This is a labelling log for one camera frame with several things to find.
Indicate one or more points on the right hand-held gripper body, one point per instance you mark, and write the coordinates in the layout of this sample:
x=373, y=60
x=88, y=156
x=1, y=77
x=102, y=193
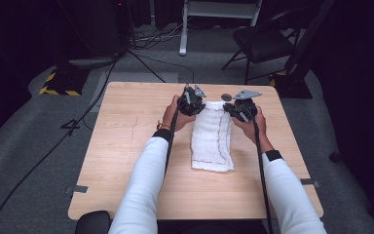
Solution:
x=245, y=107

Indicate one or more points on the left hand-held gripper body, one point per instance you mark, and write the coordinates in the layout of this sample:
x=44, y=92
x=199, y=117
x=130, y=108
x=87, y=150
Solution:
x=191, y=102

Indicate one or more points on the white towel with red stitching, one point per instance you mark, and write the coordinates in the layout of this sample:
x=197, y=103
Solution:
x=211, y=138

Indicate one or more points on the person's left hand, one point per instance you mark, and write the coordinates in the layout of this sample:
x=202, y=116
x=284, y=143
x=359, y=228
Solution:
x=175, y=118

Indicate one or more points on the person's right hand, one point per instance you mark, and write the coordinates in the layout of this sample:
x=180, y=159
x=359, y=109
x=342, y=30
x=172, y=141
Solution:
x=256, y=130

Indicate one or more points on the small dark round disc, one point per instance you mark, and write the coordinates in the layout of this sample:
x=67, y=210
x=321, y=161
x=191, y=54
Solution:
x=226, y=97

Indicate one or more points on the black folding chair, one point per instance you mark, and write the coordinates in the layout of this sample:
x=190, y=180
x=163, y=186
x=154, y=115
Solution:
x=261, y=42

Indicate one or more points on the black slanted stand with base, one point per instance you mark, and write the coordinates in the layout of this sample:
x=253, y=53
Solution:
x=297, y=65

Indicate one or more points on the grey tape piece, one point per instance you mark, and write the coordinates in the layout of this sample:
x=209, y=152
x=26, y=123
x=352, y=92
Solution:
x=309, y=182
x=77, y=189

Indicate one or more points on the large black equipment box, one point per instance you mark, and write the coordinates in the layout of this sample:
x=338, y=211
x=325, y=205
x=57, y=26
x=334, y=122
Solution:
x=99, y=29

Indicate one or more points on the person's dark legs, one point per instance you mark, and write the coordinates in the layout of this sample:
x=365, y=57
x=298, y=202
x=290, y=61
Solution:
x=212, y=227

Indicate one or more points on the black base with yellow stripes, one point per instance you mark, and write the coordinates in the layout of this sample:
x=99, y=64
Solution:
x=63, y=83

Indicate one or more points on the black chair backrest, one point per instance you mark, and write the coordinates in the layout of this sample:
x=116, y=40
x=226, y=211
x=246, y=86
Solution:
x=93, y=223

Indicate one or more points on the white metal stand frame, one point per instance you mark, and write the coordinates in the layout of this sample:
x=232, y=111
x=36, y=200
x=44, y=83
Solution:
x=207, y=9

